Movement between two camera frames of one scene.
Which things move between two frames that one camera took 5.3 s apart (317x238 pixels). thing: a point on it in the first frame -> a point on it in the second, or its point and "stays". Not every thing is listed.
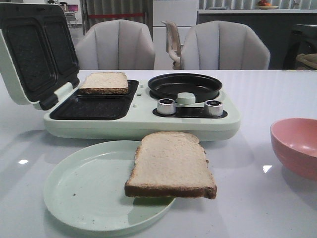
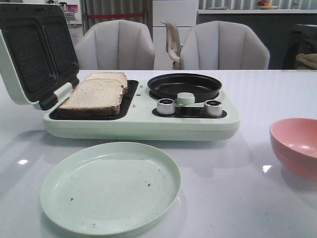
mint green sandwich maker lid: x=39 y=51 stays
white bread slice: x=171 y=164 -> x=93 y=97
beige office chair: x=173 y=44 stays
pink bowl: x=294 y=141 stays
